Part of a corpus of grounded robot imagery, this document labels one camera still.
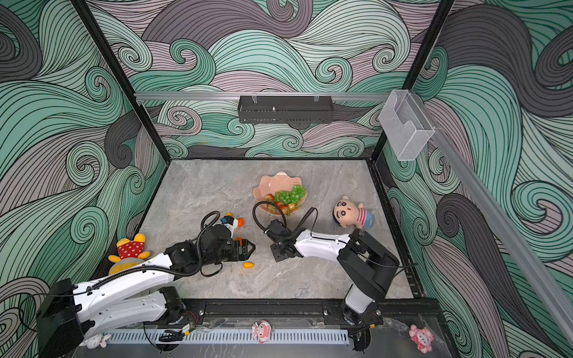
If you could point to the clear plastic wall box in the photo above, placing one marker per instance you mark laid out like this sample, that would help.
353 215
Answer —
406 123

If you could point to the yellow red plush toy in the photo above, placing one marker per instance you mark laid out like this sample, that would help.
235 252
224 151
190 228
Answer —
130 253

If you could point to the black corner frame post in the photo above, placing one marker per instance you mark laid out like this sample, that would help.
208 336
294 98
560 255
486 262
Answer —
89 21
427 45

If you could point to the black corner frame post right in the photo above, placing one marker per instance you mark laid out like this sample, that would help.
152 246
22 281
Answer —
427 45

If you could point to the white cable duct strip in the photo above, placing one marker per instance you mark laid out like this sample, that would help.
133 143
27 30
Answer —
235 337

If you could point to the pink plush toy right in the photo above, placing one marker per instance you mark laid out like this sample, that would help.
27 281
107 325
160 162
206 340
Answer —
423 338

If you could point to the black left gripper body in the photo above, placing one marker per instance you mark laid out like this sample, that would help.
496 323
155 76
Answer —
229 253

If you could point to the pink scalloped fruit bowl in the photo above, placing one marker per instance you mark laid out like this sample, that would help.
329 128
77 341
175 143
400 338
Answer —
272 184

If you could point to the aluminium rail right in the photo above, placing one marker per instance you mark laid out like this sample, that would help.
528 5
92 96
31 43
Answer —
542 281

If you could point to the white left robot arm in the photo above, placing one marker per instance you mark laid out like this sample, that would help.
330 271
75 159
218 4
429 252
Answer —
73 313

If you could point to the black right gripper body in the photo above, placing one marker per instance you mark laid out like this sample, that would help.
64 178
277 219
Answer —
277 252

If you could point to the green grape bunch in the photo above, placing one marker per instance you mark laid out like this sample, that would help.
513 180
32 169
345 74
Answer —
290 197

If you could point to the aluminium rail back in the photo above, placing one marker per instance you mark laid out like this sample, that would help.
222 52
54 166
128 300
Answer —
235 96

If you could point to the black wall shelf tray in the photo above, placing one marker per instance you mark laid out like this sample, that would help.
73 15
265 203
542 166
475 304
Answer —
295 111

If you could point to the aluminium rail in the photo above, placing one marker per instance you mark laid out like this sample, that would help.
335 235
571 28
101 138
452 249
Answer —
235 96
542 281

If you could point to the pink pig figurine centre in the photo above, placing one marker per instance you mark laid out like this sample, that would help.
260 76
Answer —
261 331

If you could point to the strawberry pair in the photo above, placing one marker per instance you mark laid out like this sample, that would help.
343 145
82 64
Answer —
284 208

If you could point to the boy plush doll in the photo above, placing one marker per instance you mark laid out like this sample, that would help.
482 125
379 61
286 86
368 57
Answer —
346 213

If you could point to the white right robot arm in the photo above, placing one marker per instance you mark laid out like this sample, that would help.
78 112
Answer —
370 266

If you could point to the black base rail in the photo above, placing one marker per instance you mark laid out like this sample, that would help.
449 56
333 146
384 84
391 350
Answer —
326 310

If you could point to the black corner frame post left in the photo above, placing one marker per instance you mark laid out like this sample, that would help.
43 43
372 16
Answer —
89 21

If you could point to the white bunny toy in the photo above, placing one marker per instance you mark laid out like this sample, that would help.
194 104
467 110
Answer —
97 341

